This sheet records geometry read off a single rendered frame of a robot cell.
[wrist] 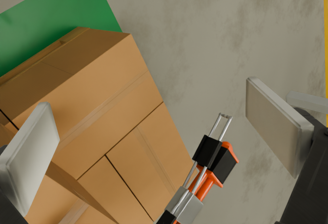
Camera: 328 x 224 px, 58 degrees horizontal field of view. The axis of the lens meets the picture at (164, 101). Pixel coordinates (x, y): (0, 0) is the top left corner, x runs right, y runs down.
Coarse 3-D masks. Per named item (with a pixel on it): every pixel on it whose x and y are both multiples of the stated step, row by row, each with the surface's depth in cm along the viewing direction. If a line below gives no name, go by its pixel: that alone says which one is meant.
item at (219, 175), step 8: (224, 144) 73; (224, 152) 71; (232, 152) 73; (216, 160) 71; (224, 160) 71; (232, 160) 74; (200, 168) 72; (208, 168) 70; (216, 168) 70; (224, 168) 72; (232, 168) 75; (208, 176) 72; (216, 176) 71; (224, 176) 73; (216, 184) 74
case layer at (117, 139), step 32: (96, 32) 149; (64, 64) 130; (96, 64) 122; (128, 64) 133; (0, 96) 129; (32, 96) 116; (64, 96) 117; (96, 96) 126; (128, 96) 137; (160, 96) 149; (64, 128) 120; (96, 128) 130; (128, 128) 141; (160, 128) 155; (64, 160) 124; (96, 160) 134; (128, 160) 146; (160, 160) 160; (96, 192) 138; (128, 192) 151; (160, 192) 167
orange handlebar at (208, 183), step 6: (228, 144) 74; (198, 174) 71; (204, 174) 70; (204, 180) 70; (210, 180) 73; (192, 186) 69; (198, 186) 70; (204, 186) 73; (210, 186) 73; (198, 192) 72; (204, 192) 72; (198, 198) 72; (174, 222) 67
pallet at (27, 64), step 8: (72, 32) 164; (80, 32) 159; (64, 40) 158; (48, 48) 160; (56, 48) 152; (32, 56) 157; (40, 56) 158; (24, 64) 154; (32, 64) 146; (8, 72) 151; (16, 72) 152; (0, 80) 148; (8, 80) 151
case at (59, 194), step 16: (0, 128) 100; (0, 144) 92; (48, 176) 77; (64, 176) 105; (48, 192) 78; (64, 192) 81; (80, 192) 97; (32, 208) 76; (48, 208) 79; (64, 208) 83; (80, 208) 86; (96, 208) 91
